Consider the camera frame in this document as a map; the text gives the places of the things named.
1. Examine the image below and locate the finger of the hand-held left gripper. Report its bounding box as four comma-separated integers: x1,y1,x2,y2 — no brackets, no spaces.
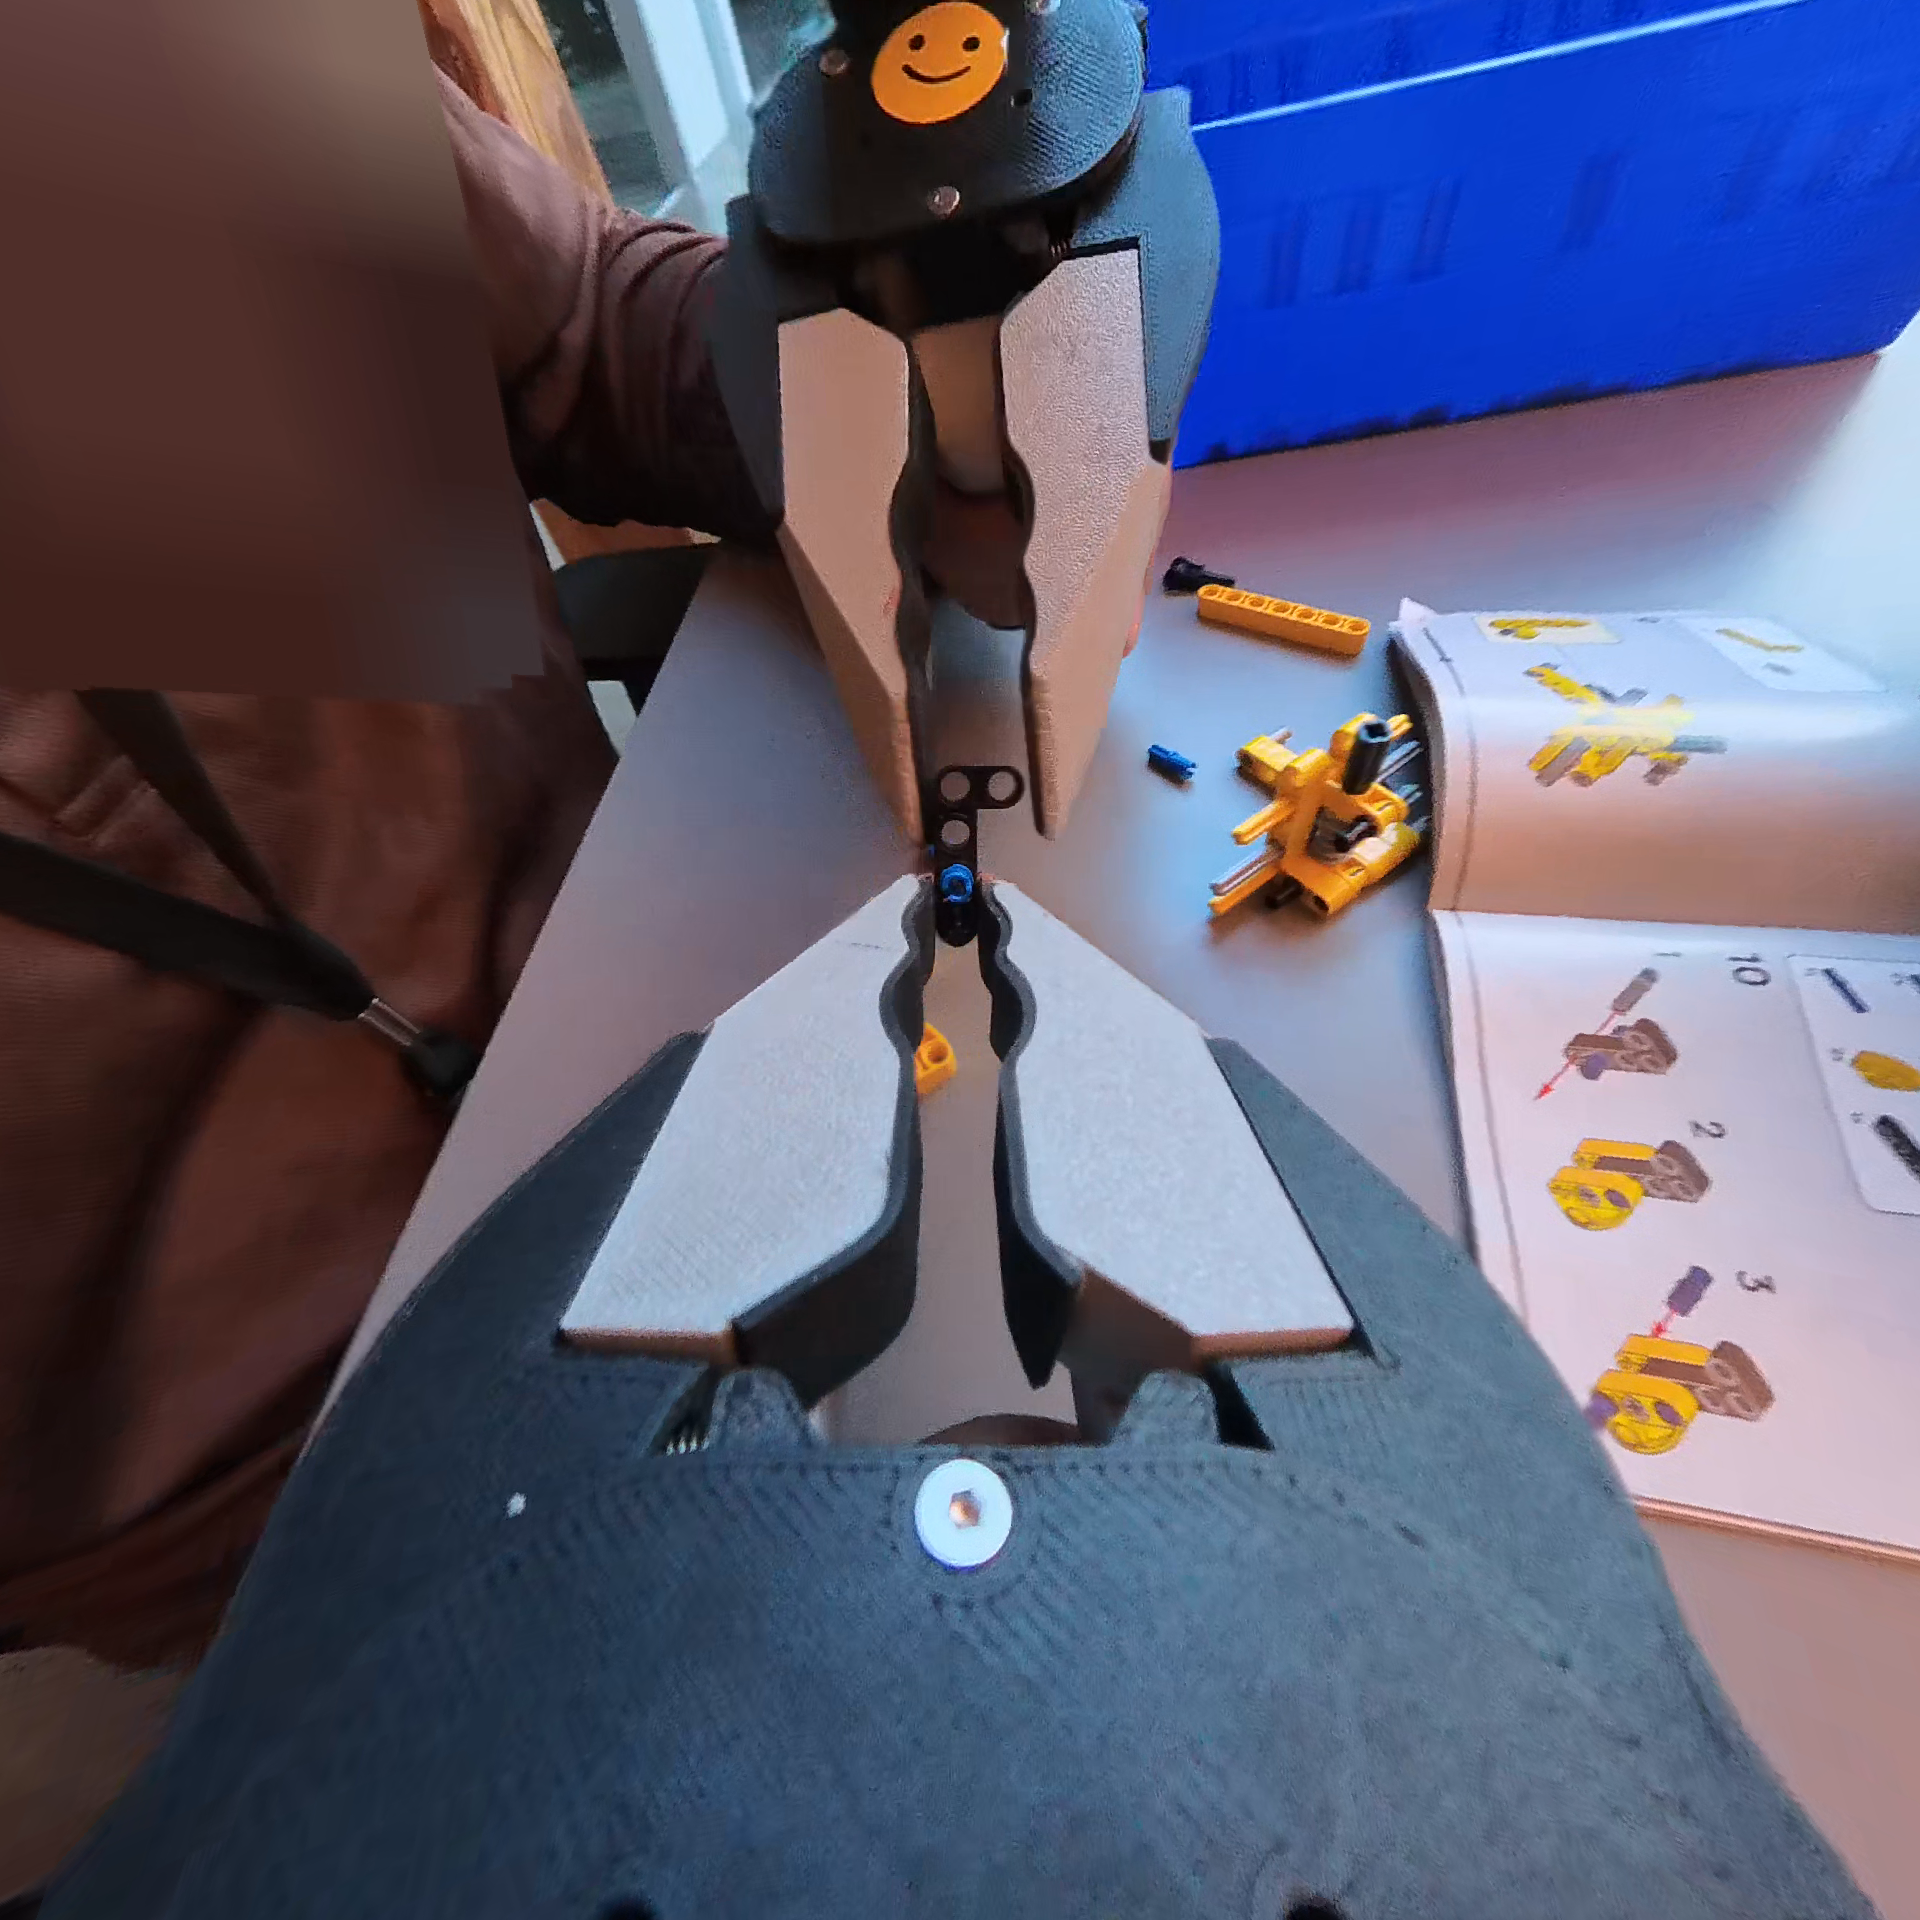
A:
996,245,1176,841
778,303,939,841

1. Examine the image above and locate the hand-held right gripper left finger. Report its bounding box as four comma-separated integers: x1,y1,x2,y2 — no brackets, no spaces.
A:
557,872,936,1408

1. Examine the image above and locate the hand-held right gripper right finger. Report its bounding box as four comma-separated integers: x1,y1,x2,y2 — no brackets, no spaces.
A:
979,879,1362,1385

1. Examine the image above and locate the black angled lego beam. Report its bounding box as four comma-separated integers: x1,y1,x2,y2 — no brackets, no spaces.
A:
930,760,1028,950

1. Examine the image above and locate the person's left forearm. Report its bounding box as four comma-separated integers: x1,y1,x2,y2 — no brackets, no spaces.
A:
441,65,782,543

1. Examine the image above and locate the long yellow lego beam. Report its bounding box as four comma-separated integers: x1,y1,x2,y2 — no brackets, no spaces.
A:
1195,583,1374,657

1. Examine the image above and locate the yellow lego assembly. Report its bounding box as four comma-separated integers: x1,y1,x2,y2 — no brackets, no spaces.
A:
1206,708,1427,921

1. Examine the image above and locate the lego instruction booklet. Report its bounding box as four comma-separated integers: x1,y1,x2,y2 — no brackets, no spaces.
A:
1387,596,1920,1565

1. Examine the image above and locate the person's left hand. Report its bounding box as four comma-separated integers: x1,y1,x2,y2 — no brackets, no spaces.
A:
921,486,1038,628

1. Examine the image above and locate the black chair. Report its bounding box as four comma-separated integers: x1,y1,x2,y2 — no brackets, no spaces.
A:
550,543,725,710

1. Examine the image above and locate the blue plastic storage bin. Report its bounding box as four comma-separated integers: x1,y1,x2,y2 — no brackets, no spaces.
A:
1140,0,1920,470

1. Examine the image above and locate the person's brown sweater torso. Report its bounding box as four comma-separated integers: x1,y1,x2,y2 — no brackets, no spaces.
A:
0,680,620,1671

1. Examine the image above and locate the black lanyard strap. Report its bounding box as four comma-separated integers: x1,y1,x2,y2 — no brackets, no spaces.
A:
0,690,484,1105

